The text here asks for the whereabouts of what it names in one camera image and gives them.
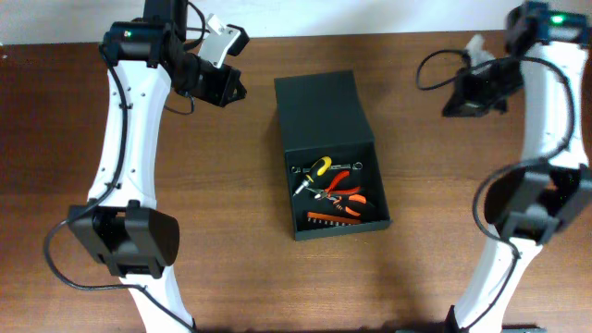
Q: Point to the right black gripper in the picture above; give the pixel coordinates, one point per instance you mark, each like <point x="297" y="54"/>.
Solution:
<point x="462" y="103"/>

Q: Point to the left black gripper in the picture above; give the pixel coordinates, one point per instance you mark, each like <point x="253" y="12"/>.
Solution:
<point x="224" y="96"/>

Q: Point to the yellow black stubby screwdriver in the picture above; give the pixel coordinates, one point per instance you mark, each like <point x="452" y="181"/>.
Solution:
<point x="318" y="169"/>

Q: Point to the silver ring wrench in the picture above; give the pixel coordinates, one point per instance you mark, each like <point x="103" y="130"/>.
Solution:
<point x="354" y="166"/>

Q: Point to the red handled side cutters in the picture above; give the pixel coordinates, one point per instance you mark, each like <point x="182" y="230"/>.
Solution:
<point x="333" y="191"/>

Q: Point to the dark green box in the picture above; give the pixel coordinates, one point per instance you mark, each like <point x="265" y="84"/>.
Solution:
<point x="321" y="115"/>

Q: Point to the orange black long-nose pliers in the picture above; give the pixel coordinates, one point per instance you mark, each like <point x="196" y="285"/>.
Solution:
<point x="353" y="205"/>

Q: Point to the orange screwdriver bit holder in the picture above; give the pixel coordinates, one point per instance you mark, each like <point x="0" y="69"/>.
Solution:
<point x="329" y="220"/>

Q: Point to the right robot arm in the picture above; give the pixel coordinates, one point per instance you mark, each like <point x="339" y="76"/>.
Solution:
<point x="520" y="207"/>

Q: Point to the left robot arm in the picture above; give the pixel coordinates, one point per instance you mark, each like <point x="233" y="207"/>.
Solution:
<point x="147" y="59"/>

